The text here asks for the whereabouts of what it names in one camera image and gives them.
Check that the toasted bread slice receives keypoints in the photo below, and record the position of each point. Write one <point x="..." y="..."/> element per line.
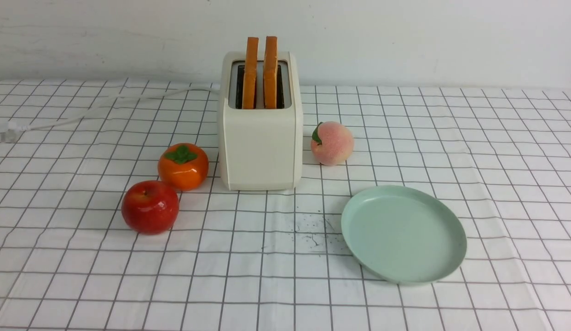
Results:
<point x="250" y="74"/>
<point x="270" y="73"/>

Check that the pink peach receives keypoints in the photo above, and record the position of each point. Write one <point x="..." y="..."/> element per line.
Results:
<point x="331" y="143"/>

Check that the cream two-slot toaster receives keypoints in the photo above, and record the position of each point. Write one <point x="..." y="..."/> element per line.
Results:
<point x="260" y="149"/>

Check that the orange persimmon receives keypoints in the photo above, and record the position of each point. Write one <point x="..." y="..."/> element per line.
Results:
<point x="183" y="166"/>

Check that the light green plate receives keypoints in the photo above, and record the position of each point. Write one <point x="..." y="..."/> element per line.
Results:
<point x="403" y="235"/>

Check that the red apple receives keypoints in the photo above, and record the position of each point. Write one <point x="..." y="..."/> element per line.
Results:
<point x="150" y="207"/>

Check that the white grid tablecloth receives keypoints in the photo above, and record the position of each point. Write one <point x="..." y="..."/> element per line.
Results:
<point x="500" y="159"/>

